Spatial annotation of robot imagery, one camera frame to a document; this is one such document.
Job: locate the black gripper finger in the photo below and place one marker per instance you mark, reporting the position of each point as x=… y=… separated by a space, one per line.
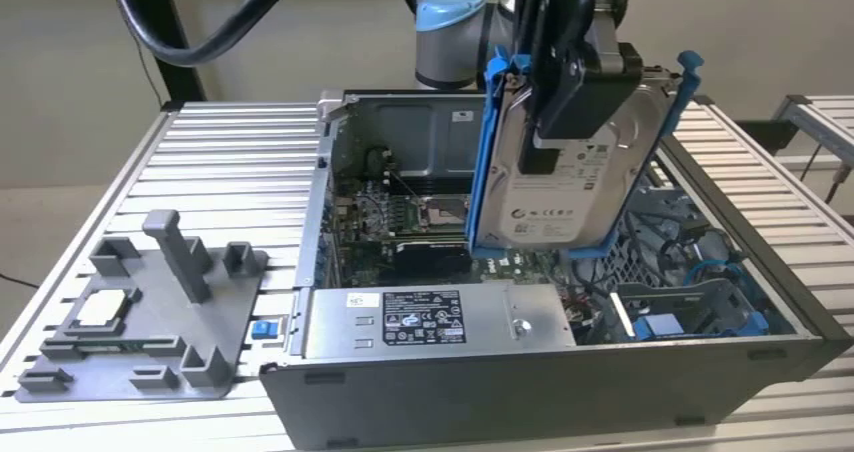
x=581 y=97

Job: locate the hard disk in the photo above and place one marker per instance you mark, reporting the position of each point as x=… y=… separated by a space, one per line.
x=554 y=207

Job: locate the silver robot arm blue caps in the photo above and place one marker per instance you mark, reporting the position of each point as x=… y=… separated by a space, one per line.
x=447 y=47

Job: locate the grey disk bay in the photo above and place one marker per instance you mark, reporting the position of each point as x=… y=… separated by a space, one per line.
x=708 y=312

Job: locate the blue carrier in disk bay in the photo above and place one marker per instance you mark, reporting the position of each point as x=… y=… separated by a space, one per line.
x=657 y=327

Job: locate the black RAM slots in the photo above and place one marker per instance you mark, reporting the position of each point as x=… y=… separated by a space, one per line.
x=427 y=178

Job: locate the CPU socket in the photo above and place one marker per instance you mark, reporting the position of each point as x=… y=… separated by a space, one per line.
x=443 y=214

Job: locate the grey perforated drive cage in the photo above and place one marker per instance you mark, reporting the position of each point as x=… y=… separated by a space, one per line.
x=641 y=267

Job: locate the metal slat side table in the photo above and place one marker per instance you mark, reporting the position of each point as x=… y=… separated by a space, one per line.
x=824 y=117

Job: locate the black graphics card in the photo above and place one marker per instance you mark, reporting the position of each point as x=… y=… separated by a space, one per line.
x=433 y=261

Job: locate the green motherboard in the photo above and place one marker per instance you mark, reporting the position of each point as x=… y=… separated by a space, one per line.
x=374 y=222

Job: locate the silver thumb screw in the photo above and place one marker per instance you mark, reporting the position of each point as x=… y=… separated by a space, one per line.
x=524 y=327

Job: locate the silver power supply unit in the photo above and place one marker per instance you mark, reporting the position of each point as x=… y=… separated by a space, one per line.
x=334 y=322

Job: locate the open dark grey PC case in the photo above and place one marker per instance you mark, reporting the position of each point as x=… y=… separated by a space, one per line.
x=534 y=397

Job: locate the blue case latch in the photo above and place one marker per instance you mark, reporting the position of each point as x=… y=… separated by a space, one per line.
x=265 y=330

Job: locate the grey parts rack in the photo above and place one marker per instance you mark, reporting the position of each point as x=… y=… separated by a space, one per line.
x=167 y=322

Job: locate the silver CPU chip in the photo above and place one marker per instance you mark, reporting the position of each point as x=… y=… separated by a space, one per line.
x=103 y=307

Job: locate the black bracket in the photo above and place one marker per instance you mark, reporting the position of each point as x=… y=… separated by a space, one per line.
x=768 y=134

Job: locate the black upright post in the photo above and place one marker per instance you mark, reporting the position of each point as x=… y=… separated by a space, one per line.
x=177 y=77

